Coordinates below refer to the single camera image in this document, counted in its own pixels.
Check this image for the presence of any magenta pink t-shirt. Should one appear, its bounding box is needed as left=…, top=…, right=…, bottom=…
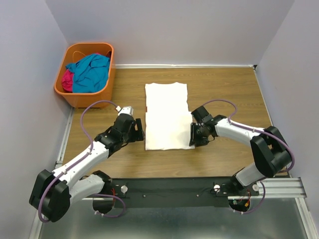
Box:
left=61, top=69, right=74, bottom=93

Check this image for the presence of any white red printed t-shirt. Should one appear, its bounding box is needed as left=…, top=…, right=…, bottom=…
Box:
left=145, top=82, right=194, bottom=150

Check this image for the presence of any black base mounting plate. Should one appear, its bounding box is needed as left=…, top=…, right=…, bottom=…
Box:
left=82, top=175, right=260, bottom=215

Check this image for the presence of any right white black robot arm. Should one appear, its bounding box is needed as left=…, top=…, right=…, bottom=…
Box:
left=189, top=106, right=294, bottom=194

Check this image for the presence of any orange plastic laundry basket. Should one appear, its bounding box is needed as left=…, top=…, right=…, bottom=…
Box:
left=54, top=42, right=116, bottom=108

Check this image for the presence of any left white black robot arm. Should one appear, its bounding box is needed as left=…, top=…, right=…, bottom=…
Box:
left=29, top=114, right=145, bottom=223

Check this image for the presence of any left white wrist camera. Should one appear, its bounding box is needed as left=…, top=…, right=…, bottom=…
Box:
left=115, top=106, right=134, bottom=116

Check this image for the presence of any teal blue t-shirt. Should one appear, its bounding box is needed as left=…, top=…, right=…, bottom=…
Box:
left=66, top=53, right=111, bottom=94

